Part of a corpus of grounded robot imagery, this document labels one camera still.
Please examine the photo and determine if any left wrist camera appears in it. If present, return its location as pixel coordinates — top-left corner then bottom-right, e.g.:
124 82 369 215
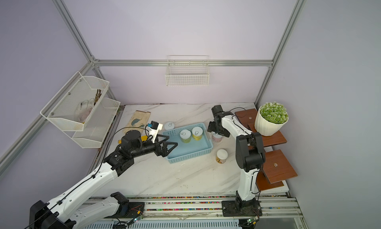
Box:
148 121 163 143

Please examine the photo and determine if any white two-tier mesh rack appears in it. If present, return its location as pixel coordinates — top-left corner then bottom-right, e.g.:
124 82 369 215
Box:
40 72 120 149

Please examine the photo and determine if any clear glass item in rack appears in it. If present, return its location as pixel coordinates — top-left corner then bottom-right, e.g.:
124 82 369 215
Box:
74 99 94 123

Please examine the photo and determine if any white wire wall basket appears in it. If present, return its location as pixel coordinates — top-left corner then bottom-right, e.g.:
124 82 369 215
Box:
165 55 210 87

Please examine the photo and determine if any aluminium frame rail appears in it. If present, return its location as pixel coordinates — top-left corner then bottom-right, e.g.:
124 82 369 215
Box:
93 60 273 67

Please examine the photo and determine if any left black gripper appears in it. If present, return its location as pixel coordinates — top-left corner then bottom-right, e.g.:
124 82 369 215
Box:
131 135 177 158

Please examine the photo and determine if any yellow label can front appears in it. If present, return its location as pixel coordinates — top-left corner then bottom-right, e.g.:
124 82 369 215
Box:
191 126 203 141

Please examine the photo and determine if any brown wooden stepped shelf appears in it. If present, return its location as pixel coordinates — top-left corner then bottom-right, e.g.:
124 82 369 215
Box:
234 108 298 191

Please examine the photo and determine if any green label can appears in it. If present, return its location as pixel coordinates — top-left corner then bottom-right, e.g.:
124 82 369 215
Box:
180 129 192 144

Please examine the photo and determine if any white pot green plant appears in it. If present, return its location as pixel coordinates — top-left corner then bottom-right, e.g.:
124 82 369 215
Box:
254 102 289 136

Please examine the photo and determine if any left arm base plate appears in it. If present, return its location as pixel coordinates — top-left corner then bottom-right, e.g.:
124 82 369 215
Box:
107 202 145 219

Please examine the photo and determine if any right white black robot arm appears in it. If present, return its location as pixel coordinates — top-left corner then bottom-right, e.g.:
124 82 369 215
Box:
207 105 266 202

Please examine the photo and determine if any pink label can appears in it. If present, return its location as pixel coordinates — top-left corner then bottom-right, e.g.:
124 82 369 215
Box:
212 132 223 143
164 122 175 131

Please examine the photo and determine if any orange label can front right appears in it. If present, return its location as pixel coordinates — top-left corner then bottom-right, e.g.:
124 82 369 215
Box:
216 149 229 164

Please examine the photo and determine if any light blue plastic basket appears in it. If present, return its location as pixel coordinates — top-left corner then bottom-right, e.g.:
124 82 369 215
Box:
163 123 213 163

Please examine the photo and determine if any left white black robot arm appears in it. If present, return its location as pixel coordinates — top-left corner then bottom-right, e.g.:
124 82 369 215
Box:
28 130 178 229

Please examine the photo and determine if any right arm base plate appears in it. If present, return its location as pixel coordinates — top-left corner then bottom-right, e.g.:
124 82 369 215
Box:
222 200 263 217

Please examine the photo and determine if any brown dried twig in rack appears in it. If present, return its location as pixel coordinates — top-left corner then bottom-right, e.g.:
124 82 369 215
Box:
94 89 102 105

